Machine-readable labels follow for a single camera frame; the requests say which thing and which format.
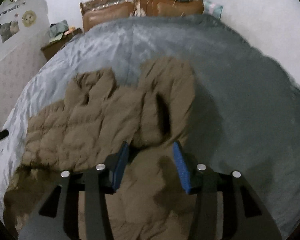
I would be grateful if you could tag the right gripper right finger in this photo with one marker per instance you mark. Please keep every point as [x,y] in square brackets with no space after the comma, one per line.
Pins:
[226,207]

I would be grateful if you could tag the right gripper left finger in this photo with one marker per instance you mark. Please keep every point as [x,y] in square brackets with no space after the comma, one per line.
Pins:
[56,214]

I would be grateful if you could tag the brown puffer jacket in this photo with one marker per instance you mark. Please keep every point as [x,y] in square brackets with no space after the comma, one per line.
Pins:
[93,120]

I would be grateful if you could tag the grey plush bed blanket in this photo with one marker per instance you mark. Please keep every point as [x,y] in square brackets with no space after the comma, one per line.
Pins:
[246,110]

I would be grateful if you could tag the dark wooden nightstand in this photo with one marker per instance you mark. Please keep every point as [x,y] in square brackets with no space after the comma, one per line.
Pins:
[49,50]

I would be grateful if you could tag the green bag on nightstand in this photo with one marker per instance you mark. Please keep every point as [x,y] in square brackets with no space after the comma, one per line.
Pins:
[57,30]

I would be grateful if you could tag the yellow flower cat sticker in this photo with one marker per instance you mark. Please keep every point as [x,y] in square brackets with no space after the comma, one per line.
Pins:
[29,18]

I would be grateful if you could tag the brown wooden headboard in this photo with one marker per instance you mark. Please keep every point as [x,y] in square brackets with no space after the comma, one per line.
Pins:
[95,12]

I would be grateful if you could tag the checked pastel pillow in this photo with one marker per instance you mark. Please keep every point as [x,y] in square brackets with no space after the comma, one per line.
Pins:
[213,9]

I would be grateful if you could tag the grey cats wall sticker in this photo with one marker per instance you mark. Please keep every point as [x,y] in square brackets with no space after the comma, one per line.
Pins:
[7,30]

